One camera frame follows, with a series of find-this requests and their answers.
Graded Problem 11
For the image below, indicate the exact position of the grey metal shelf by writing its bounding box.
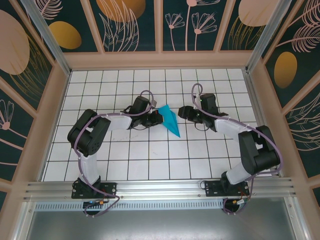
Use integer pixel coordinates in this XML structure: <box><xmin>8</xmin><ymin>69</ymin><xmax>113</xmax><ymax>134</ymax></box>
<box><xmin>14</xmin><ymin>199</ymin><xmax>311</xmax><ymax>240</ymax></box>

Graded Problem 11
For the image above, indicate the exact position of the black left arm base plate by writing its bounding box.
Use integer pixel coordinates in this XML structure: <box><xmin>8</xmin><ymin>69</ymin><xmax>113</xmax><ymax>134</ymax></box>
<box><xmin>71</xmin><ymin>181</ymin><xmax>118</xmax><ymax>200</ymax></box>

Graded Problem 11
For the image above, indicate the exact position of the aluminium side rail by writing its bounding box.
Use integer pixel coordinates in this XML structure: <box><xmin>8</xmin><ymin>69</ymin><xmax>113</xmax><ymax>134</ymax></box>
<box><xmin>243</xmin><ymin>69</ymin><xmax>285</xmax><ymax>178</ymax></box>

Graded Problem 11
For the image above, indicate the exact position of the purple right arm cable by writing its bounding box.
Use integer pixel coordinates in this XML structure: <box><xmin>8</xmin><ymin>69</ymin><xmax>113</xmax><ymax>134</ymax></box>
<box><xmin>191</xmin><ymin>83</ymin><xmax>285</xmax><ymax>216</ymax></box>

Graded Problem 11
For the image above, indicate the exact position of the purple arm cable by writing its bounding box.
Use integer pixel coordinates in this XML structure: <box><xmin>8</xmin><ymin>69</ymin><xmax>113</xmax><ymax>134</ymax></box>
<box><xmin>191</xmin><ymin>83</ymin><xmax>285</xmax><ymax>216</ymax></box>
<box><xmin>74</xmin><ymin>90</ymin><xmax>154</xmax><ymax>218</ymax></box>

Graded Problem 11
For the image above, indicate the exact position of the teal cloth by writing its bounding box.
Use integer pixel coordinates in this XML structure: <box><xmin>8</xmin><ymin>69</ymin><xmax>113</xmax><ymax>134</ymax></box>
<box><xmin>158</xmin><ymin>103</ymin><xmax>181</xmax><ymax>138</ymax></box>

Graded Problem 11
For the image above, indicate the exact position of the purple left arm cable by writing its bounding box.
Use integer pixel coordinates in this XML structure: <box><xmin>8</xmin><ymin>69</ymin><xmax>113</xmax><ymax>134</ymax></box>
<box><xmin>74</xmin><ymin>90</ymin><xmax>154</xmax><ymax>218</ymax></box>

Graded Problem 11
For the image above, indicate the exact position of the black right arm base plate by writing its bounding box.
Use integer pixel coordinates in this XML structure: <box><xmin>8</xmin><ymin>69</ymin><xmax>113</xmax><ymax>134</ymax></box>
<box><xmin>204</xmin><ymin>179</ymin><xmax>250</xmax><ymax>198</ymax></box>

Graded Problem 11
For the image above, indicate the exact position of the aluminium corner post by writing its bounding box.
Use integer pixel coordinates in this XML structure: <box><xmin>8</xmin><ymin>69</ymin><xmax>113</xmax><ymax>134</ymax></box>
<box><xmin>246</xmin><ymin>0</ymin><xmax>293</xmax><ymax>73</ymax></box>
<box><xmin>19</xmin><ymin>0</ymin><xmax>72</xmax><ymax>76</ymax></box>

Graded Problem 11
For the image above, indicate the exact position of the aluminium mounting rail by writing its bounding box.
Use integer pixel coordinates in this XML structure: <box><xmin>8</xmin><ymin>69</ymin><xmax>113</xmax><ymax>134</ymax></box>
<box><xmin>23</xmin><ymin>177</ymin><xmax>297</xmax><ymax>202</ymax></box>

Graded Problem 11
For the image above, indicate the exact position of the small circuit board yellow connector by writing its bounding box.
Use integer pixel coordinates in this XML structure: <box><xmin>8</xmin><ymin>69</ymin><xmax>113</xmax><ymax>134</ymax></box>
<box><xmin>83</xmin><ymin>199</ymin><xmax>111</xmax><ymax>208</ymax></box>
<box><xmin>231</xmin><ymin>197</ymin><xmax>252</xmax><ymax>207</ymax></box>

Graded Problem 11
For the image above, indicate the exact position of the slotted grey cable duct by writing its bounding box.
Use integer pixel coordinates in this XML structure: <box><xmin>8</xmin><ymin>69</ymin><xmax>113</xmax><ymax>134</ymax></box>
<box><xmin>34</xmin><ymin>201</ymin><xmax>226</xmax><ymax>211</ymax></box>

